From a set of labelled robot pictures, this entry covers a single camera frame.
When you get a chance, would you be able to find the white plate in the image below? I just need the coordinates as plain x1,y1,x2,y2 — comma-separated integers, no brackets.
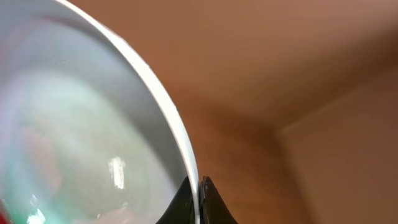
1,0,200,223

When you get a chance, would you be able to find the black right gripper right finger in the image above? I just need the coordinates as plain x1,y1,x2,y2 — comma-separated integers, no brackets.
200,176,238,224

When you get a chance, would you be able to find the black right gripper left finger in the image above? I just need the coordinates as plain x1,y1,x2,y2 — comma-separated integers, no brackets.
156,177,195,224

